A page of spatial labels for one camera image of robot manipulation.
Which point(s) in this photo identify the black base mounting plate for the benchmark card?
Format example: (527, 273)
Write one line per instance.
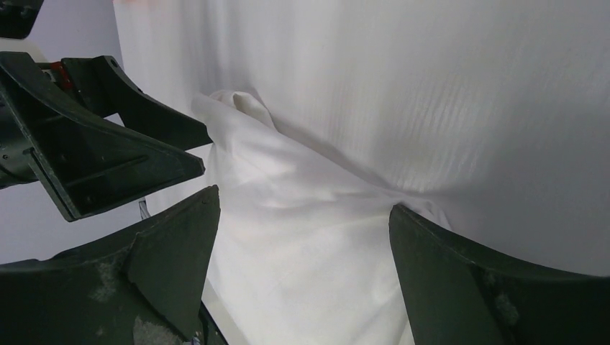
(211, 334)

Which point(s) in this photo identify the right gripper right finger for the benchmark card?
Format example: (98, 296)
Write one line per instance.
(457, 291)

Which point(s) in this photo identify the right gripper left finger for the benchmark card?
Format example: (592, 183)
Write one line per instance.
(140, 285)

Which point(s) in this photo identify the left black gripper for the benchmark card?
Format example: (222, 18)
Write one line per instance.
(90, 135)

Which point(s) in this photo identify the white printed t shirt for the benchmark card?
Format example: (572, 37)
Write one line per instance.
(302, 254)

